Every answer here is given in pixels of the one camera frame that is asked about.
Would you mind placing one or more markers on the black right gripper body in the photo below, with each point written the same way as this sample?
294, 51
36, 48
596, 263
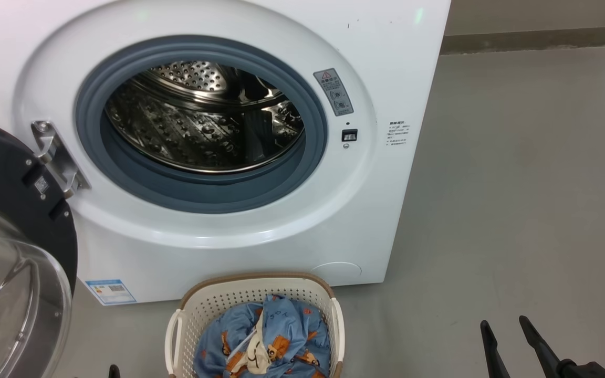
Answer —
586, 371

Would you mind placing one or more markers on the blue energy label sticker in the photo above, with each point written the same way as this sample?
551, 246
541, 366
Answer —
111, 292

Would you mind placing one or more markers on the grey rubber door gasket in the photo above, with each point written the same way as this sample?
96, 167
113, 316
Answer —
187, 194

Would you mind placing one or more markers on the metal washer door hinge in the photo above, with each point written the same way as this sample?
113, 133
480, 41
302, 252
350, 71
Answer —
58, 157

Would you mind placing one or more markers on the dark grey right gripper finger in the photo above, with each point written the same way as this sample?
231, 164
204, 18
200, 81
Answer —
494, 352
541, 346

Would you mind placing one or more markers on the white front-load washing machine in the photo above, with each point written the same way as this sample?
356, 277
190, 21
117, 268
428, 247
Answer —
386, 210

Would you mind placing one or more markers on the round white filter cover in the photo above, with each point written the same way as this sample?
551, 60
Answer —
335, 273

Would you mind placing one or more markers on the blue patterned cloth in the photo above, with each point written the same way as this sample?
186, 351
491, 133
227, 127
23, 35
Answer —
287, 325

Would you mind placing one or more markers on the cream perforated laundry basket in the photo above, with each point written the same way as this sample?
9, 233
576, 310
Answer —
208, 304

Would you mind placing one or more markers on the grey warning sticker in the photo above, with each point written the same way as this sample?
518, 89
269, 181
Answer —
334, 92

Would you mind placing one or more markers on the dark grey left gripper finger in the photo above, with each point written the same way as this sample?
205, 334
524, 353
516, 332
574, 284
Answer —
114, 372

